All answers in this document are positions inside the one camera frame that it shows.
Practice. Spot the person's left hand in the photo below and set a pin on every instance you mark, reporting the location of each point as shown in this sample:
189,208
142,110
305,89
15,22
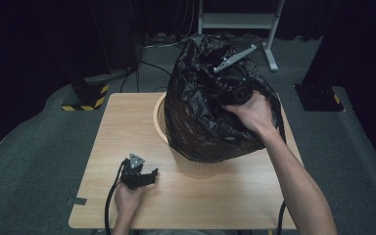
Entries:
128,199

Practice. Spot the beige plastic wastebasket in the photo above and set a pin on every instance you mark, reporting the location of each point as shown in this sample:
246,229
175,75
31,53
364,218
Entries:
192,166

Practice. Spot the person's right hand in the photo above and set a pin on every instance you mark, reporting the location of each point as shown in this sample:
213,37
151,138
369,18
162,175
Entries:
253,112

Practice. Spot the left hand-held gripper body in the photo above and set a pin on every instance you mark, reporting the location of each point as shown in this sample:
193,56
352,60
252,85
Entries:
133,173

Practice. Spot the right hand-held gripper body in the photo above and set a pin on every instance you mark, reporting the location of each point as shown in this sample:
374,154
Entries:
238,89

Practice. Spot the white metal stand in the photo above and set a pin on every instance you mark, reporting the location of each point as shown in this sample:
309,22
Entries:
241,20

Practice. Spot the black stand base yellow mark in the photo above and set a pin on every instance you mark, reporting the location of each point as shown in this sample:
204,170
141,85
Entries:
319,98

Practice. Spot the black stand base striped edge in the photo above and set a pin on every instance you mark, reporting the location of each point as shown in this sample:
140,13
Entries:
88,96

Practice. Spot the black plastic garbage bag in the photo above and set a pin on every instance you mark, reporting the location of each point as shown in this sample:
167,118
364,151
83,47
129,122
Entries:
202,107

